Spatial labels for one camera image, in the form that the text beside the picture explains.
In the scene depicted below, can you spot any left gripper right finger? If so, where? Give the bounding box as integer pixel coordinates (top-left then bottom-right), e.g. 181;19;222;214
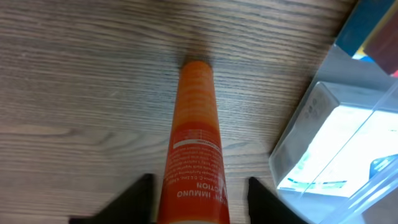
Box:
248;177;307;224

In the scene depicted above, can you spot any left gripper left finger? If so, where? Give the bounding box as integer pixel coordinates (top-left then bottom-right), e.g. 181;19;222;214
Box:
68;174;155;224

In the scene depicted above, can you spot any orange Redoxon tube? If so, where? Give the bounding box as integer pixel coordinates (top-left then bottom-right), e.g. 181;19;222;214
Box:
157;60;230;224

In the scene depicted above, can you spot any clear plastic container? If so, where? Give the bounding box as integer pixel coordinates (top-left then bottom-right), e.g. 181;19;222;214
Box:
270;0;397;223

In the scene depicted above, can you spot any white medicine box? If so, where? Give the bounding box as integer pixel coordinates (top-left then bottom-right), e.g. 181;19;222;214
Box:
271;82;397;197

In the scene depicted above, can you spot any blue yellow cough drops box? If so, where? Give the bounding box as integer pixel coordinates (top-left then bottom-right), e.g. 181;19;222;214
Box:
334;0;397;62

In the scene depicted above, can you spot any red medicine box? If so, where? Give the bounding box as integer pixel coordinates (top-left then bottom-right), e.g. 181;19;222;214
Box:
364;15;397;77

